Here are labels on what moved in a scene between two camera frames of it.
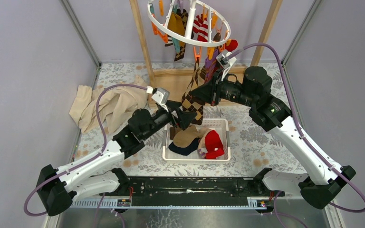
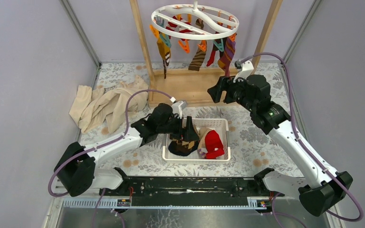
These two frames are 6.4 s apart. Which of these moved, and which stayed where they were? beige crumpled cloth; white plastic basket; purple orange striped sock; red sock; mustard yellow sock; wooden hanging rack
Moved: purple orange striped sock; mustard yellow sock
Stayed: red sock; white plastic basket; beige crumpled cloth; wooden hanging rack
